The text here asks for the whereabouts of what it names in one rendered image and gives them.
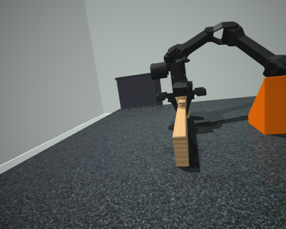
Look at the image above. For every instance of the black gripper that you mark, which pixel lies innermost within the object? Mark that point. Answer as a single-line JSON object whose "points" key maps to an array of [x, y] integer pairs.
{"points": [[199, 91]]}

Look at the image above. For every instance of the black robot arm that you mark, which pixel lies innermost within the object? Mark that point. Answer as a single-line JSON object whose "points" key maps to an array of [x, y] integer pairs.
{"points": [[233, 35]]}

